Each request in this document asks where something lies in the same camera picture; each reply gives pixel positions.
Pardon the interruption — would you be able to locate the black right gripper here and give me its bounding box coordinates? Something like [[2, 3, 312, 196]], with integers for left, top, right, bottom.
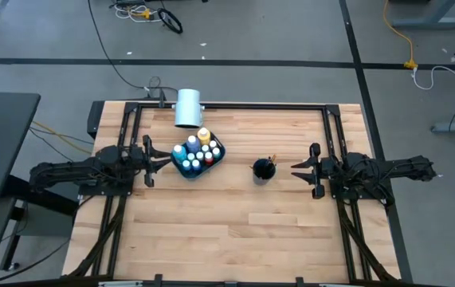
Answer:
[[290, 142, 334, 200]]

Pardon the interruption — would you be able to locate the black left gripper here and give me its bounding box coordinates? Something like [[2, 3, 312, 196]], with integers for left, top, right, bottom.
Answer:
[[129, 134, 172, 188]]

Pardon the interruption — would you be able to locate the large lavender paint bottle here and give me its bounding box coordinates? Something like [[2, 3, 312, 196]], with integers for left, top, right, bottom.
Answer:
[[185, 135, 202, 155]]

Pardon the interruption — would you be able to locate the dark blue plastic cup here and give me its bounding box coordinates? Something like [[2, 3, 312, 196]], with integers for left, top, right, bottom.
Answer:
[[252, 157, 277, 187]]

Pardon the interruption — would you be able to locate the teal plastic storage bin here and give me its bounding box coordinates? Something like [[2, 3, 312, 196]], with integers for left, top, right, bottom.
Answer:
[[170, 130, 227, 179]]

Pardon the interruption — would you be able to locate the large yellow paint bottle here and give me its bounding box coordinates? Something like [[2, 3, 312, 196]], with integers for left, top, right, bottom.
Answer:
[[196, 127, 212, 147]]

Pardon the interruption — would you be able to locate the large teal paint bottle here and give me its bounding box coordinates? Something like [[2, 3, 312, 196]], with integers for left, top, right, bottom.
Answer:
[[172, 143, 189, 163]]

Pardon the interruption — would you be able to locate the white cylindrical lamp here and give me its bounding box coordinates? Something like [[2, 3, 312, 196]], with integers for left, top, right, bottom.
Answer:
[[171, 88, 206, 130]]

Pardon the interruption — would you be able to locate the dark desk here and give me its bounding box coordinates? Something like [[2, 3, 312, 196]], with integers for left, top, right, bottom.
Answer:
[[0, 91, 41, 202]]

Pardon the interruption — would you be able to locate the grey table base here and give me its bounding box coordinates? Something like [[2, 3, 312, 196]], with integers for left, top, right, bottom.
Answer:
[[390, 0, 455, 30]]

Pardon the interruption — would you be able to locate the yellow floor cable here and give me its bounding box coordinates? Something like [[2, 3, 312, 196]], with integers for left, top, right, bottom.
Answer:
[[31, 120, 93, 155]]

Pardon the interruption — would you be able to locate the black cable coil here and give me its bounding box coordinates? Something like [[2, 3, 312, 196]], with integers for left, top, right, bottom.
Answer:
[[157, 7, 184, 35]]

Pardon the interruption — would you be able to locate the white and yellow cable bundle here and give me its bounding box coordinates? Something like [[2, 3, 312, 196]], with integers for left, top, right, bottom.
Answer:
[[109, 0, 163, 24]]

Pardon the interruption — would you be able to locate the yellow extension cable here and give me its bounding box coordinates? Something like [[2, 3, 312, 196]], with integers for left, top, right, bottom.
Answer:
[[382, 0, 418, 71]]

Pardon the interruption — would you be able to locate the black desk leg frame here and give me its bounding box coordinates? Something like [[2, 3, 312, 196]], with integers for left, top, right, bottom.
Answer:
[[0, 173, 80, 273]]

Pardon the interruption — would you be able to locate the white floor cable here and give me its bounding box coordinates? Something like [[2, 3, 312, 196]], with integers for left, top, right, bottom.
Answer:
[[411, 65, 455, 108]]

